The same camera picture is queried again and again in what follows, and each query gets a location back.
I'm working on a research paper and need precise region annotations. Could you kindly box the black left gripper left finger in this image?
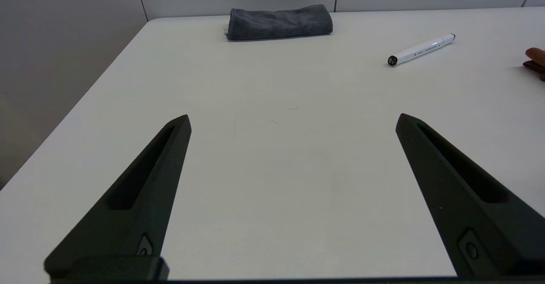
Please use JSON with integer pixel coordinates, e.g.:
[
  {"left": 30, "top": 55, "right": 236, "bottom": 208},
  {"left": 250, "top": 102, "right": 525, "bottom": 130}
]
[{"left": 44, "top": 114, "right": 192, "bottom": 280}]

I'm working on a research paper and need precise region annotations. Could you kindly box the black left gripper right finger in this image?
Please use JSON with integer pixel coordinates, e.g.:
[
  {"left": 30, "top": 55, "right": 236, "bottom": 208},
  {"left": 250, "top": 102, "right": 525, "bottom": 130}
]
[{"left": 395, "top": 113, "right": 545, "bottom": 278}]

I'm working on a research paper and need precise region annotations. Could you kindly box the brown folded cloth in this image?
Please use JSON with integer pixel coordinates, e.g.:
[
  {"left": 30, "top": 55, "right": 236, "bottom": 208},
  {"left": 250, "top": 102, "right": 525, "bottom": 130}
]
[{"left": 522, "top": 47, "right": 545, "bottom": 83}]

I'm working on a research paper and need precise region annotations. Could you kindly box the white marker pen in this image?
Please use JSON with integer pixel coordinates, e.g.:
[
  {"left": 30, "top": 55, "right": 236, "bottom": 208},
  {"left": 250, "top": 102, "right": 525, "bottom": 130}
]
[{"left": 387, "top": 33, "right": 456, "bottom": 67}]

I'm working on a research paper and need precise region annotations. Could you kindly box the grey folded cloth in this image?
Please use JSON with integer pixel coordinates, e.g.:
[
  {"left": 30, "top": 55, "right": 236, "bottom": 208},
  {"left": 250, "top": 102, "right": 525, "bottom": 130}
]
[{"left": 225, "top": 4, "right": 334, "bottom": 42}]

